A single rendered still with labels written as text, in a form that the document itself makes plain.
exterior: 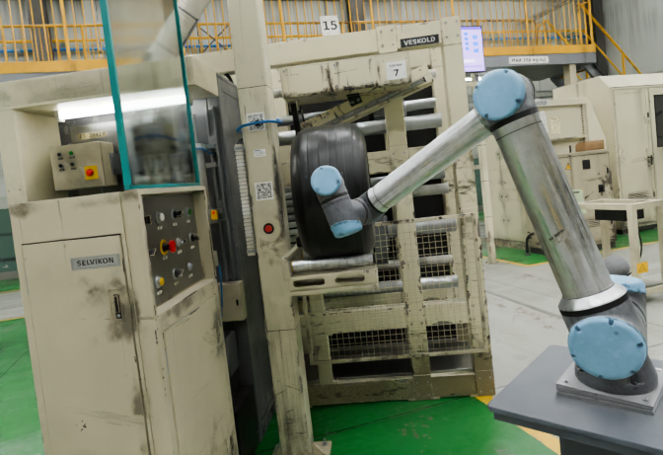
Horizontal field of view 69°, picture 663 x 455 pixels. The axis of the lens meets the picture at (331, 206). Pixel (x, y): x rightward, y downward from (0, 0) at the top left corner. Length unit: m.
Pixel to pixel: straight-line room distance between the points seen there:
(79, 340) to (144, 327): 0.20
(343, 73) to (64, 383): 1.63
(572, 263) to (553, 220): 0.10
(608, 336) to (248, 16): 1.71
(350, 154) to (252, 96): 0.52
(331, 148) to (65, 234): 0.94
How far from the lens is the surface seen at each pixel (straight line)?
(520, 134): 1.19
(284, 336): 2.14
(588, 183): 6.72
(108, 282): 1.54
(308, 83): 2.31
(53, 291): 1.63
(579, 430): 1.35
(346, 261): 1.95
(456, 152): 1.40
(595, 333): 1.22
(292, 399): 2.24
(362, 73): 2.30
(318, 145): 1.88
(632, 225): 4.35
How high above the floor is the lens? 1.23
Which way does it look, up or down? 3 degrees down
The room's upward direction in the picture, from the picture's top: 6 degrees counter-clockwise
